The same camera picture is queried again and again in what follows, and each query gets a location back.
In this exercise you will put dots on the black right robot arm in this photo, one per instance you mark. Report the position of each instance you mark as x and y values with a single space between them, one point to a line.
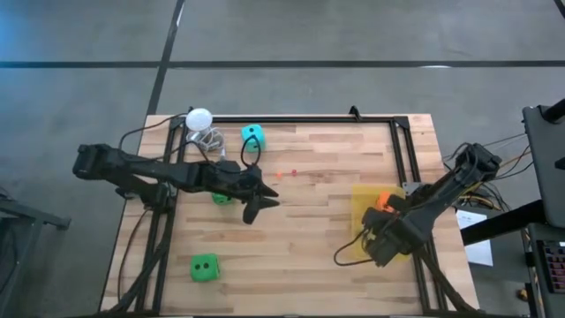
441 194

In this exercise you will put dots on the small yellow object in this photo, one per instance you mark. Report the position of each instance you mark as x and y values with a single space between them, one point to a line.
523 295

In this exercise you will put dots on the white paper sheet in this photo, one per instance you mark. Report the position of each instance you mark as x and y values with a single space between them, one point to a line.
481 255

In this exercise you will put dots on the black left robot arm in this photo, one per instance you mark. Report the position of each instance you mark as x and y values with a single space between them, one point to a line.
132 165

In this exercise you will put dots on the large teal foam die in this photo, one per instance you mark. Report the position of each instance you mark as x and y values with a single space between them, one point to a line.
253 132

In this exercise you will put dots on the black metal table frame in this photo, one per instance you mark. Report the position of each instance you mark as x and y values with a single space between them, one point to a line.
287 119

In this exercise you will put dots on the yellow translucent plastic tray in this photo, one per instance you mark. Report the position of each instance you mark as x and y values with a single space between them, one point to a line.
359 199

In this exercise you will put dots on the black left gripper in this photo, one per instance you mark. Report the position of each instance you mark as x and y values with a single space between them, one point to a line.
238 181

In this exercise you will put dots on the white mushroom lamp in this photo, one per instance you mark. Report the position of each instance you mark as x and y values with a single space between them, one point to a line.
199 119

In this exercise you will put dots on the grey metal rack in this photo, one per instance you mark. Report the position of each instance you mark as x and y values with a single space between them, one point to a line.
26 221

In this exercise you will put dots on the black frame clamp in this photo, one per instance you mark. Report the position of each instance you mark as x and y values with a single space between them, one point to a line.
353 112

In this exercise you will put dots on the large orange foam die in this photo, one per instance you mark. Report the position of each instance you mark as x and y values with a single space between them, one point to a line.
383 201

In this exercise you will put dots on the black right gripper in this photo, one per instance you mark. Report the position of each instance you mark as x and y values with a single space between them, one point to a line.
388 238

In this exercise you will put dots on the black keyboard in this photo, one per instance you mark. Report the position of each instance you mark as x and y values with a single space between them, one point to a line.
555 267

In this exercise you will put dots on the large green foam die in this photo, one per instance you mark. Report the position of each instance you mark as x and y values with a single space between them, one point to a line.
205 267
222 199

